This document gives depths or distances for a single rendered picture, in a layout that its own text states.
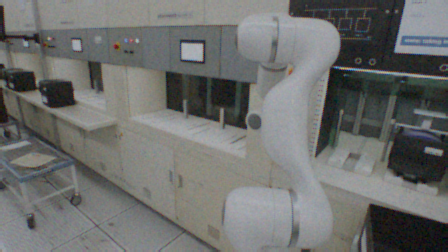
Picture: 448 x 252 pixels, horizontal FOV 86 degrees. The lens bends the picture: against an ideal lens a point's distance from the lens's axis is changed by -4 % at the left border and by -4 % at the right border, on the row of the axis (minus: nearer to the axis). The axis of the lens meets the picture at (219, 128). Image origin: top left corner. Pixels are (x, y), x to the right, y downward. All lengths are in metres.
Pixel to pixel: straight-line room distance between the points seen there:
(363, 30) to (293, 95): 0.66
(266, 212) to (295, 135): 0.16
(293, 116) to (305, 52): 0.14
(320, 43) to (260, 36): 0.12
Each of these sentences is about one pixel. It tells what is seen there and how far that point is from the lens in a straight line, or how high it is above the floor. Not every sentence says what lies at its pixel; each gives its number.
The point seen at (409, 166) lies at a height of 0.98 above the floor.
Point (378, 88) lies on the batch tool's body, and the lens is 1.65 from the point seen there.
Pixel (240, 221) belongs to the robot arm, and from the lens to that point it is 0.52.
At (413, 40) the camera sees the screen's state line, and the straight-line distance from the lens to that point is 1.13.
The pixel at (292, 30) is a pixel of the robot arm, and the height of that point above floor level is 1.51.
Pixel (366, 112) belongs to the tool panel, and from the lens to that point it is 2.09.
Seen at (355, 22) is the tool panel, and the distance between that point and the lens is 1.15.
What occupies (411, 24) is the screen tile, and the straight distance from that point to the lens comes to 1.13.
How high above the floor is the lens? 1.48
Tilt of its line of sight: 19 degrees down
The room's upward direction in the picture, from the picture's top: 2 degrees clockwise
